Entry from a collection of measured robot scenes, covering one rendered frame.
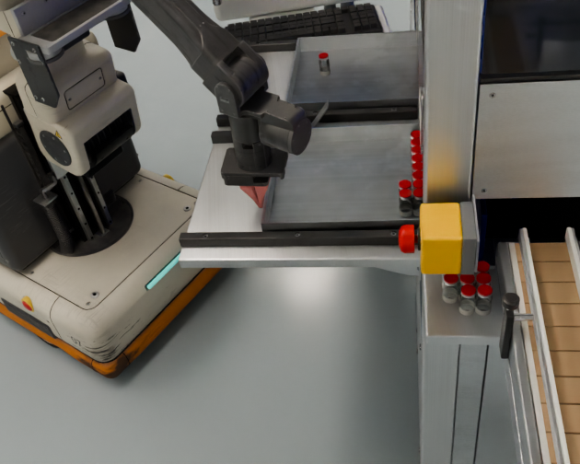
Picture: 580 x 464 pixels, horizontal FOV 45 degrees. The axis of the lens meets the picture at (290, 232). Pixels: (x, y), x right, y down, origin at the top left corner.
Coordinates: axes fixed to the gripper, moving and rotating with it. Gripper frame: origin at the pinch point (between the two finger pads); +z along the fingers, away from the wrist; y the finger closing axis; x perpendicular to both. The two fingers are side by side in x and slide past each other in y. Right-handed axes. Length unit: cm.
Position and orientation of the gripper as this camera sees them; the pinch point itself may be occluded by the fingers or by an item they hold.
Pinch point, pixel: (261, 202)
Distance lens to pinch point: 119.6
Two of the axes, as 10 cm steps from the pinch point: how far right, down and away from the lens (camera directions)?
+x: 1.2, -7.1, 7.0
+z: 0.9, 7.1, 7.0
